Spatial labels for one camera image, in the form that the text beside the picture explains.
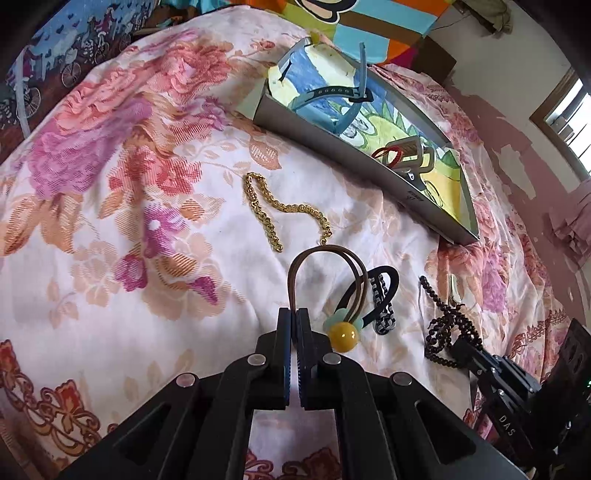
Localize brown hair tie yellow bead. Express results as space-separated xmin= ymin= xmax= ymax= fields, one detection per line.
xmin=287 ymin=244 xmax=370 ymax=353

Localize black bead necklace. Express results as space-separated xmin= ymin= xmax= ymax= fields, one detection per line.
xmin=417 ymin=275 xmax=484 ymax=369

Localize beige square buckle bracelet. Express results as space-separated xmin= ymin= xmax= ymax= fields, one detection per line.
xmin=389 ymin=135 xmax=438 ymax=181

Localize blue silicone watch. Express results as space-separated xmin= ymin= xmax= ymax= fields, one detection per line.
xmin=284 ymin=42 xmax=373 ymax=135

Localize pink floral bed sheet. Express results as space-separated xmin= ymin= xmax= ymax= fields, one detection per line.
xmin=1 ymin=7 xmax=570 ymax=479

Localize pink window curtain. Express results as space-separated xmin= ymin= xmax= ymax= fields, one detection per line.
xmin=550 ymin=185 xmax=590 ymax=267

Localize grey tray with dinosaur towel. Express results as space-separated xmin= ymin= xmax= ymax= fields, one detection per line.
xmin=238 ymin=38 xmax=480 ymax=245

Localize wooden framed window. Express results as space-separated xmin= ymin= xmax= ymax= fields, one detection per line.
xmin=530 ymin=68 xmax=591 ymax=181

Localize dark wooden headboard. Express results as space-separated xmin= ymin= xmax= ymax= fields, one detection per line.
xmin=411 ymin=36 xmax=457 ymax=85

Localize striped monkey cartoon blanket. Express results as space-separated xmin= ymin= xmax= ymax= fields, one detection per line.
xmin=161 ymin=0 xmax=456 ymax=66

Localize blue bicycle print curtain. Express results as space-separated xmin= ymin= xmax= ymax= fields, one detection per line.
xmin=1 ymin=1 xmax=155 ymax=160

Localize gold chain necklace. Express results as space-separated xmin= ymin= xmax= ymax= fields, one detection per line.
xmin=241 ymin=171 xmax=335 ymax=254

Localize red bracelet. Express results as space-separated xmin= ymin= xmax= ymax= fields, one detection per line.
xmin=370 ymin=144 xmax=406 ymax=168

